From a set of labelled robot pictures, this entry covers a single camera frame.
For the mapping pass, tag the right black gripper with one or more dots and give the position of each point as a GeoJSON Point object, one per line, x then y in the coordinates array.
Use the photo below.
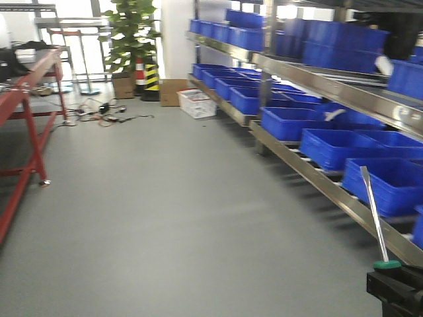
{"type": "Point", "coordinates": [398, 287]}

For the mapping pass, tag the screwdriver green black handle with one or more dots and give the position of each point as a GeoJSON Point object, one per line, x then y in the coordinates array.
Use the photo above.
{"type": "Point", "coordinates": [385, 262]}

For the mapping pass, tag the orange white traffic cone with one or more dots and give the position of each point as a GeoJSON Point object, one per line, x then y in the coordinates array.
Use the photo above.
{"type": "Point", "coordinates": [139, 77]}

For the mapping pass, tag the green potted plant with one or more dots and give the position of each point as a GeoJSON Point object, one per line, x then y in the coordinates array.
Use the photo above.
{"type": "Point", "coordinates": [133, 35]}

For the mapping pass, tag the yellow black striped post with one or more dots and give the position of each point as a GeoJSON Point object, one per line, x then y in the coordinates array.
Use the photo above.
{"type": "Point", "coordinates": [151, 89]}

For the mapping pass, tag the red metal table frame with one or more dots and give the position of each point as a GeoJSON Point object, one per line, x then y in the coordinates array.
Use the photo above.
{"type": "Point", "coordinates": [15, 105]}

